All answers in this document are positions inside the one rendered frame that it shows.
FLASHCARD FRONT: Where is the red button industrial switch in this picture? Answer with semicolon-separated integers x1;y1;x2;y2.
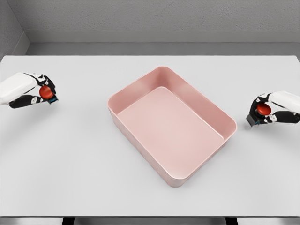
246;103;272;127
38;85;58;104

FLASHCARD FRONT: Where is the pink rectangular basket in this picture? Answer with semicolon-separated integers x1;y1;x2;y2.
107;66;238;188

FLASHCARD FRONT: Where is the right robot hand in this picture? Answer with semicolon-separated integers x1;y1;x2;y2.
248;91;300;125

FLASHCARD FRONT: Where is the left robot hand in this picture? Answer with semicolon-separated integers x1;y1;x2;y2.
0;72;57;109

